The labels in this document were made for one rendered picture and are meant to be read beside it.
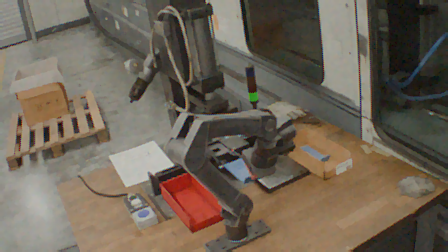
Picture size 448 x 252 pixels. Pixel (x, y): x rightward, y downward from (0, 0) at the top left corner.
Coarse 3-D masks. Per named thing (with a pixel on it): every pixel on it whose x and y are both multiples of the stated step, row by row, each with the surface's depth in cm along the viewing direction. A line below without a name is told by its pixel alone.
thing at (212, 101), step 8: (192, 88) 176; (192, 96) 166; (200, 96) 168; (208, 96) 159; (216, 96) 162; (200, 104) 161; (208, 104) 157; (216, 104) 157; (224, 104) 158; (232, 104) 164; (192, 112) 163; (200, 112) 160; (208, 112) 156; (216, 112) 160; (224, 112) 160; (232, 112) 162
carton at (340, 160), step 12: (300, 132) 176; (312, 132) 174; (300, 144) 178; (312, 144) 177; (324, 144) 169; (336, 144) 162; (300, 156) 165; (312, 156) 158; (324, 156) 169; (336, 156) 165; (348, 156) 158; (312, 168) 160; (324, 168) 153; (336, 168) 156; (348, 168) 159; (324, 180) 155
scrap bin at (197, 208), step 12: (168, 180) 159; (180, 180) 161; (192, 180) 162; (168, 192) 161; (180, 192) 162; (192, 192) 161; (204, 192) 154; (168, 204) 156; (180, 204) 155; (192, 204) 154; (204, 204) 153; (216, 204) 147; (180, 216) 146; (192, 216) 148; (204, 216) 147; (216, 216) 143; (192, 228) 140
